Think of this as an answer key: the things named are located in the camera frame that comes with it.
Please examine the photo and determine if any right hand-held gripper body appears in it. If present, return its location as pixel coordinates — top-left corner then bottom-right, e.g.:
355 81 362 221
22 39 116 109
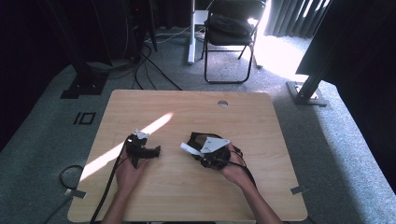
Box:
200 136 233 171

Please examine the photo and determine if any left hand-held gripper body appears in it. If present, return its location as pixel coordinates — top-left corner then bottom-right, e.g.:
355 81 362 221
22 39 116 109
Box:
125 128 154 171

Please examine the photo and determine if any black pencil case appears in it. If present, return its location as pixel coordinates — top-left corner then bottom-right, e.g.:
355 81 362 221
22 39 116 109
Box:
187 132 242 171

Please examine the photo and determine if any person's right hand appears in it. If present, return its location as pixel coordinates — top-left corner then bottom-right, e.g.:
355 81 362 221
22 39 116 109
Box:
219 142 254 189

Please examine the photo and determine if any person's left hand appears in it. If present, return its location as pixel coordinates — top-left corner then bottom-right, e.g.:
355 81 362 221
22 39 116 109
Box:
115 149 149 196

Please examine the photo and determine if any grey tape piece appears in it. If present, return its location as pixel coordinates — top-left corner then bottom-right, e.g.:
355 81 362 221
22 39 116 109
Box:
290 185 310 196
64 188 87 200

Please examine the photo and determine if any black stand with metal base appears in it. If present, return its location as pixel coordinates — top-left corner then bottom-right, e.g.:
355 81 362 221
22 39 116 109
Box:
286 46 335 108

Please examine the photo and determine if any black folding chair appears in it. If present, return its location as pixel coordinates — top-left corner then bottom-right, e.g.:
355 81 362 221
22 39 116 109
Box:
200 0 268 85

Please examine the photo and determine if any white desk leg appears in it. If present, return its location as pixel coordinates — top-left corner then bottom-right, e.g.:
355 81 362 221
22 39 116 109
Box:
187 0 209 65

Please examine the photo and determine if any black bag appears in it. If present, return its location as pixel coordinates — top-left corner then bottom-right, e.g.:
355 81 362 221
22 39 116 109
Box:
206 13 255 40

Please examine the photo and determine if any grey curtain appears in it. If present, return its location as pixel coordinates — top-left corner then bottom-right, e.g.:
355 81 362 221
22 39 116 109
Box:
264 0 332 39

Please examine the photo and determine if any black curtain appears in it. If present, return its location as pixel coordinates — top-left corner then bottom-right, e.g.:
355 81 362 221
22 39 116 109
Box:
295 0 396 188

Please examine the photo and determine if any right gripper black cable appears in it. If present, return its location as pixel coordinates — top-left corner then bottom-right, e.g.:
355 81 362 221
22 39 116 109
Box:
229 146 258 189

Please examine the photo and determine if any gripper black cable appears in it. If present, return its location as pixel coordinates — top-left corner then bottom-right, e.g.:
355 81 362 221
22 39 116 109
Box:
89 141 129 224
229 146 258 189

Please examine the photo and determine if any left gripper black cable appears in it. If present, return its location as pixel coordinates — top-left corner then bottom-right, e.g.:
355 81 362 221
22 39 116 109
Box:
89 141 129 224

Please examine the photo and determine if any long black floor cable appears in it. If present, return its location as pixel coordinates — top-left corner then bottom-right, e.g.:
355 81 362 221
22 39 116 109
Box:
134 43 184 91

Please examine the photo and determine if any coiled black floor cable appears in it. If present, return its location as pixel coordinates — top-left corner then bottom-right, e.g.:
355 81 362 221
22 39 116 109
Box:
42 164 86 224

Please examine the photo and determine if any white floor cable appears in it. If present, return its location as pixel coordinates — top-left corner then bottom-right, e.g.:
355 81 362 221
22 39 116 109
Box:
145 25 191 45

